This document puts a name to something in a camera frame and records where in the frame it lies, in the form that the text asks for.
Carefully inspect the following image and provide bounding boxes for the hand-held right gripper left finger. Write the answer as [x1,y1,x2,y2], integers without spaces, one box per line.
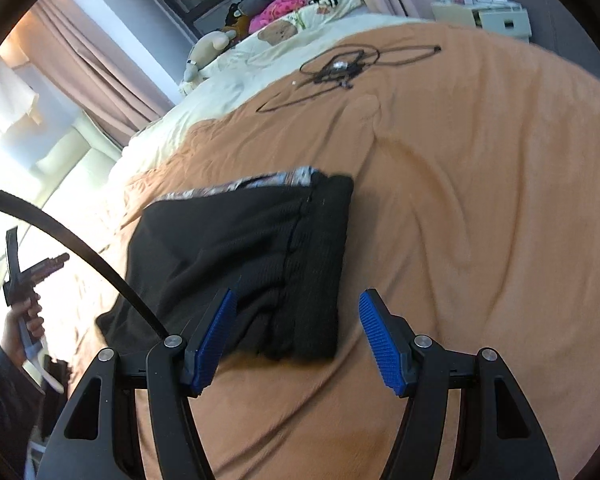
[35,287,241,480]

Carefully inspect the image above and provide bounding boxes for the beige plush toy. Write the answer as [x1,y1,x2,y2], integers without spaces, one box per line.
[179,30,237,97]

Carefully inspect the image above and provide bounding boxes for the thin black cable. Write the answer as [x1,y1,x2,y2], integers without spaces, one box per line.
[256,80,342,114]

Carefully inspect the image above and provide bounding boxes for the black pants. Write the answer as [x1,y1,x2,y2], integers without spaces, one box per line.
[96,172,355,362]

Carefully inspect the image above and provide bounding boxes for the dark plush toy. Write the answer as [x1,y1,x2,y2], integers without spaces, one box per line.
[224,2,253,43]

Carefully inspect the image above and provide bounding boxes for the cream leather headboard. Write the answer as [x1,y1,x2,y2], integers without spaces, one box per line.
[0,109,127,361]

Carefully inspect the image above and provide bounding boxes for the pale hanging cloth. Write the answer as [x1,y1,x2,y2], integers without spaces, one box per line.
[0,55,44,134]

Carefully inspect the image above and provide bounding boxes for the pink plush cloth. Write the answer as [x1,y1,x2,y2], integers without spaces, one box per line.
[249,0,307,34]

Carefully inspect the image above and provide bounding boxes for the person's left forearm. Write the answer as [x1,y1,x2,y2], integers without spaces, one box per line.
[0,344,53,443]

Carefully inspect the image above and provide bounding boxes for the orange blanket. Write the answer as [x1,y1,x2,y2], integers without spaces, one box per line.
[55,17,600,480]

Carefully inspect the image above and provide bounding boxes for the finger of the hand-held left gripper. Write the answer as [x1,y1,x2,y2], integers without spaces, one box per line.
[30,253,71,281]

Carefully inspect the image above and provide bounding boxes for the person's left hand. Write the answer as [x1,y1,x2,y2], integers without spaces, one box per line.
[0,294,47,362]

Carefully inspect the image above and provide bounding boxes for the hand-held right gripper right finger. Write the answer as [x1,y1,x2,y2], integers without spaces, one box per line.
[358,288,561,480]

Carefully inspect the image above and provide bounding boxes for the cream duvet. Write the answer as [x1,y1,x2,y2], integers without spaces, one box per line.
[107,4,417,181]

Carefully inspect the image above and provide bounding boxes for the black coiled cable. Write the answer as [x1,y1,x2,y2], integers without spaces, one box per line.
[300,44,442,90]

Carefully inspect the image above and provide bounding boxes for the white nightstand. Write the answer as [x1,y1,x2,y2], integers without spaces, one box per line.
[430,0,532,44]

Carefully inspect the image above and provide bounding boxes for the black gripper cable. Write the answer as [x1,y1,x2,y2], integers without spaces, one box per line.
[0,184,170,341]

